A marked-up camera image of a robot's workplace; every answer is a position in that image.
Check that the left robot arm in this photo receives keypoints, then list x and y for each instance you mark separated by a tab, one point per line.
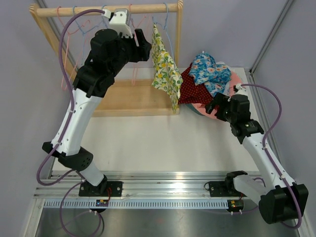
110	52

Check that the pink skirt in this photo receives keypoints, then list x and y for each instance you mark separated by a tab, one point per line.
200	108

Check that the wooden clothes rack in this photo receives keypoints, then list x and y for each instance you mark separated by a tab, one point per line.
124	98

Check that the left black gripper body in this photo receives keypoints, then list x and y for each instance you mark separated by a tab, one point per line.
129	52

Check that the light blue hanger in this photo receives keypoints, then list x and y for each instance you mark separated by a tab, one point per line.
80	27
105	17
165	27

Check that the black mounting plate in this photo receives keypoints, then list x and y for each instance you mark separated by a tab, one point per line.
108	189
221	189

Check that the red polka dot skirt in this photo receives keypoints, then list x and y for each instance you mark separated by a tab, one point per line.
191	93

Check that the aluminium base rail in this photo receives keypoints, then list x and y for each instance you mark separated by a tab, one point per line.
156	185

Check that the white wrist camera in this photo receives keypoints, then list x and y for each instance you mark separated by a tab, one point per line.
237	93
119	21

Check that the white slotted cable duct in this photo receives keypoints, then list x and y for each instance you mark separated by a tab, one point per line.
138	203

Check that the white skirt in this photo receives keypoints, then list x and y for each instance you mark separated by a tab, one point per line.
221	63

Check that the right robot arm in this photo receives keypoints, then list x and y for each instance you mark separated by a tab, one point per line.
280	198

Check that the yellow lemon print skirt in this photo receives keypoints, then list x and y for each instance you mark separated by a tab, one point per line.
167	76

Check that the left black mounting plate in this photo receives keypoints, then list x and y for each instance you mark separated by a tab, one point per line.
108	189

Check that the blue floral skirt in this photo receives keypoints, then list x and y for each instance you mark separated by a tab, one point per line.
215	77

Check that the aluminium frame post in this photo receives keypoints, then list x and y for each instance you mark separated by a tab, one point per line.
273	32

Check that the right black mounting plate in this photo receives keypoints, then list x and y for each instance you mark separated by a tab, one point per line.
221	189

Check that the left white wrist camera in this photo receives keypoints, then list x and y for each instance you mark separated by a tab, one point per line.
119	21

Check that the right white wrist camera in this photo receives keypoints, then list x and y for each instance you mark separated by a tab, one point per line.
237	93

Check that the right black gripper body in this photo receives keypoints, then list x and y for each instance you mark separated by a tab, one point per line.
230	116

